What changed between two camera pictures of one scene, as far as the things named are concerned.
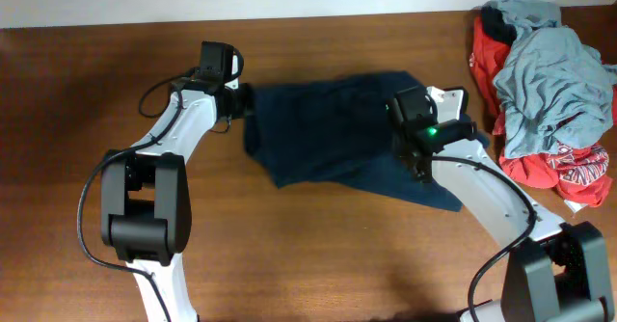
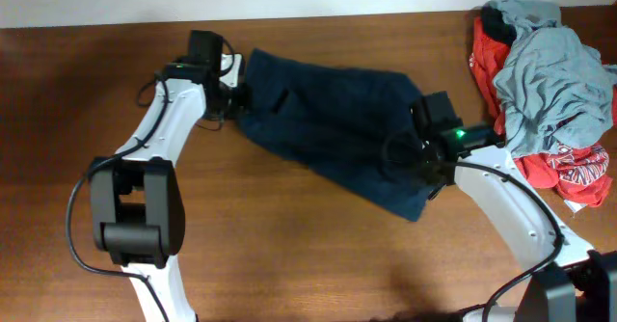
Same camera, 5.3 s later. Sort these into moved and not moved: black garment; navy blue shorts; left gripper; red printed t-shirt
Moved: navy blue shorts
Not moved: left gripper; black garment; red printed t-shirt
